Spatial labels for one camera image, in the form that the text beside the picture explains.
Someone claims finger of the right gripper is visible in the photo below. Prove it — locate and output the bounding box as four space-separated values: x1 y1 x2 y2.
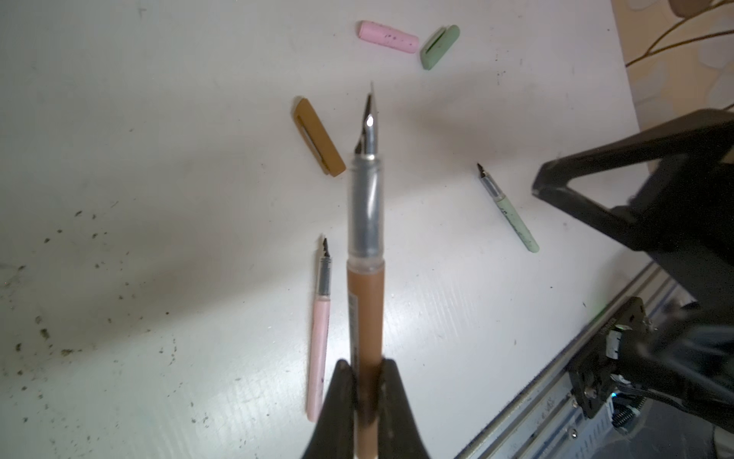
533 122 705 251

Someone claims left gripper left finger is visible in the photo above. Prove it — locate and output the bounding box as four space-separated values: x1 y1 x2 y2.
302 360 357 459

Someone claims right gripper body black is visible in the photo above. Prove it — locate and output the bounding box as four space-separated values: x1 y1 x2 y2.
631 109 733 310

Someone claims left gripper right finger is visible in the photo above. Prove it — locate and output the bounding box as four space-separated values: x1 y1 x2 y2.
378 359 429 459

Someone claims brown fountain pen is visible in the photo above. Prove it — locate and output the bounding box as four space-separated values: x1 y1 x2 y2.
346 90 385 458

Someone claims brown pen cap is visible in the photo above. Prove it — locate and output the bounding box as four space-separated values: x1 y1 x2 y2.
292 98 346 177

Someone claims pink fountain pen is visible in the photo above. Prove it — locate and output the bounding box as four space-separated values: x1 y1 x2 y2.
306 236 332 423

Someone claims green pen cap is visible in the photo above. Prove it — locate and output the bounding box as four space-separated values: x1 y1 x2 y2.
420 25 461 71

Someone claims pink pen cap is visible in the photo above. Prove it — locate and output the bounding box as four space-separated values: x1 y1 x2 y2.
357 20 420 54

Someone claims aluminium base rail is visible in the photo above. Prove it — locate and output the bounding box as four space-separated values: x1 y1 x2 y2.
458 262 718 458

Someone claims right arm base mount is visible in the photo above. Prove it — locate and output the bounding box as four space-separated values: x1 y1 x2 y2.
567 296 647 420

